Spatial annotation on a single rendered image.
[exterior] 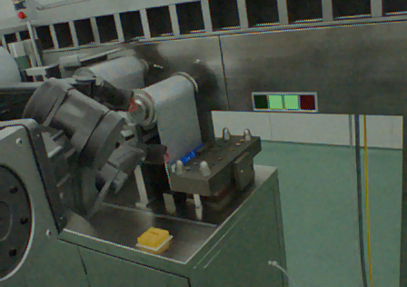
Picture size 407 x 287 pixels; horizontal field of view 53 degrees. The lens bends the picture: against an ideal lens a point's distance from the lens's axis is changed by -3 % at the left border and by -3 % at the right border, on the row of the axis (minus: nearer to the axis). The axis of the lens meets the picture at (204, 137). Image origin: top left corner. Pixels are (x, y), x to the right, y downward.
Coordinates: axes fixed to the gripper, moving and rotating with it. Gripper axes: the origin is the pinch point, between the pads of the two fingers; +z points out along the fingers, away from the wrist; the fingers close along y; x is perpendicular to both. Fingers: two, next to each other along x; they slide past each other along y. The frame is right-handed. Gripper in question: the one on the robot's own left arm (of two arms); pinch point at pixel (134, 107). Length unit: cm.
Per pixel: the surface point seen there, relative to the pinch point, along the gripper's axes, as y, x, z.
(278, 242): 38, -31, 68
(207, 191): 26.7, -20.8, 15.2
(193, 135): 8.0, 0.1, 29.3
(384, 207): 66, 9, 210
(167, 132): 6.8, -3.6, 13.2
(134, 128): -1.7, -5.8, 5.2
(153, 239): 19.1, -39.6, 2.8
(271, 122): -59, 83, 280
